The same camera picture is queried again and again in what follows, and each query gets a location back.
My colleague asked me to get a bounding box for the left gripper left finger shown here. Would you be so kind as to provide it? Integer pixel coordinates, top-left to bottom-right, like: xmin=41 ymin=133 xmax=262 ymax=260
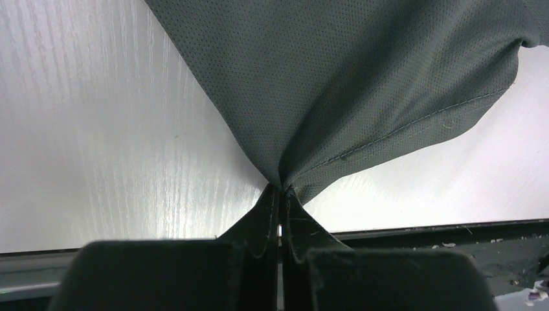
xmin=49 ymin=185 xmax=280 ymax=310

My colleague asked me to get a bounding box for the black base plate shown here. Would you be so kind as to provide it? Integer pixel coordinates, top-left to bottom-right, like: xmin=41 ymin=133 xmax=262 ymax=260
xmin=335 ymin=219 xmax=548 ymax=296

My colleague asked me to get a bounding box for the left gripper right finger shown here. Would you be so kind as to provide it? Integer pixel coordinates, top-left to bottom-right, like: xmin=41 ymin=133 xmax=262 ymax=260
xmin=280 ymin=190 xmax=497 ymax=310

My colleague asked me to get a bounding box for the aluminium frame rail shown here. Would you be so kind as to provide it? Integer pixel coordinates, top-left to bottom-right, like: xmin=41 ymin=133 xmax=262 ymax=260
xmin=1 ymin=249 xmax=78 ymax=303

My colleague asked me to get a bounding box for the dark grey t-shirt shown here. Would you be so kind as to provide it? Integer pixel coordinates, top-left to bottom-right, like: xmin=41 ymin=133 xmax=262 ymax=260
xmin=148 ymin=1 xmax=548 ymax=203

